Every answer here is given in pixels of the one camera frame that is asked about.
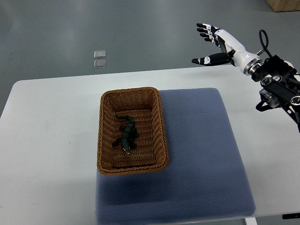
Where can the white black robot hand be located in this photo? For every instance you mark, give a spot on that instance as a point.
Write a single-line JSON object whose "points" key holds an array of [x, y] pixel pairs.
{"points": [[232, 51]]}

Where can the dark green toy crocodile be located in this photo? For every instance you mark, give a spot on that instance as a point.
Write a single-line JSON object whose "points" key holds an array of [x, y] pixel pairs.
{"points": [[129, 135]]}

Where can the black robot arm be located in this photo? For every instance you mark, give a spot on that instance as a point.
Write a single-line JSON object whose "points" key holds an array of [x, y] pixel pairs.
{"points": [[280, 88]]}

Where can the brown wicker basket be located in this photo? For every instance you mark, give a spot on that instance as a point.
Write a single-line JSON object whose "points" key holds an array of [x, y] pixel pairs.
{"points": [[151, 152]]}

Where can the wooden box corner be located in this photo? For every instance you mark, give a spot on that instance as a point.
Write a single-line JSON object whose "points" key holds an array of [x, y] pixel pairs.
{"points": [[284, 5]]}

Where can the blue quilted mat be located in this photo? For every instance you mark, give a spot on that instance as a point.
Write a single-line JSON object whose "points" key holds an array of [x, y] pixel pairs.
{"points": [[205, 178]]}

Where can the upper clear floor plate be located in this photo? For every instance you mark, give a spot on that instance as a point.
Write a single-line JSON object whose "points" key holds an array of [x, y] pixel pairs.
{"points": [[99, 54]]}

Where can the white table leg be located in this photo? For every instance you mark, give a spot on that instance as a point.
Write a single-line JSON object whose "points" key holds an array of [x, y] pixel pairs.
{"points": [[251, 221]]}

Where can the black table control panel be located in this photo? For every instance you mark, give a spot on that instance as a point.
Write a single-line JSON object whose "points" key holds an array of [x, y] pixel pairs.
{"points": [[291, 216]]}

